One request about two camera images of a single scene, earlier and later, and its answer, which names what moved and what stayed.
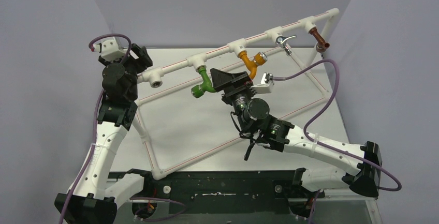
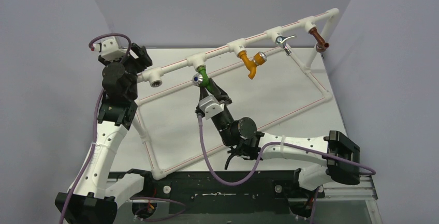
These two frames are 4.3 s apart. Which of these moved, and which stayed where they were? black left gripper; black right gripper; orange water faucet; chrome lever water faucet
Moved: black right gripper
Stayed: chrome lever water faucet; orange water faucet; black left gripper
